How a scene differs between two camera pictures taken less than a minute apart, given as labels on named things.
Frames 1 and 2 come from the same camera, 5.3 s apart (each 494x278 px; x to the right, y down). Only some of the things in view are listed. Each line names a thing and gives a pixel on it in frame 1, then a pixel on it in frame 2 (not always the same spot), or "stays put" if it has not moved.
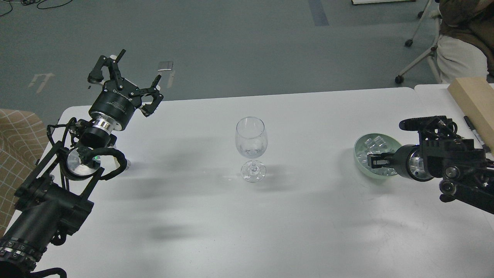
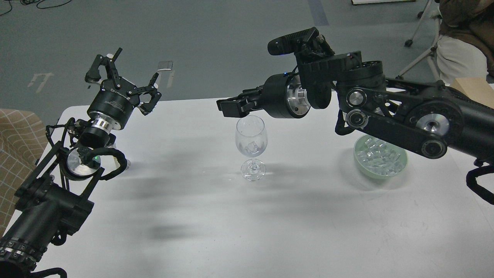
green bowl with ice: [373, 143] stays put
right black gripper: [409, 161] → [283, 97]
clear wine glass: [251, 141] stays put
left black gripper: [113, 108] stays put
